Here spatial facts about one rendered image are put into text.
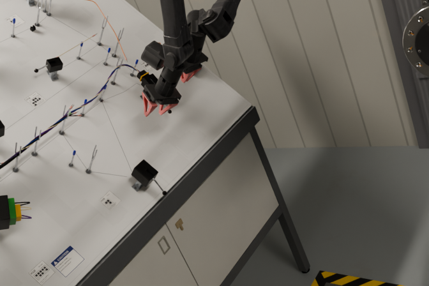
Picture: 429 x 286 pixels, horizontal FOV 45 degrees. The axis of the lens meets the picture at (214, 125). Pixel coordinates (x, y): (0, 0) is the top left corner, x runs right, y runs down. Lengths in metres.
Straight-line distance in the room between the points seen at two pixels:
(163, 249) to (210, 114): 0.52
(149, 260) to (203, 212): 0.28
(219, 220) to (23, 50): 0.92
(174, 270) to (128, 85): 0.66
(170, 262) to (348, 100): 1.67
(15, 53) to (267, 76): 1.76
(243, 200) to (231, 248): 0.19
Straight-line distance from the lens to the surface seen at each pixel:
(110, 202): 1.61
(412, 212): 2.64
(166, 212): 1.67
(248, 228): 2.06
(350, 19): 2.84
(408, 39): 1.35
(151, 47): 1.51
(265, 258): 2.64
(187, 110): 1.88
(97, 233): 1.56
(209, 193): 1.87
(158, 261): 1.73
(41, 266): 1.51
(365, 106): 3.05
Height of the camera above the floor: 1.64
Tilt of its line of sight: 23 degrees down
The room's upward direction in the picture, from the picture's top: 23 degrees counter-clockwise
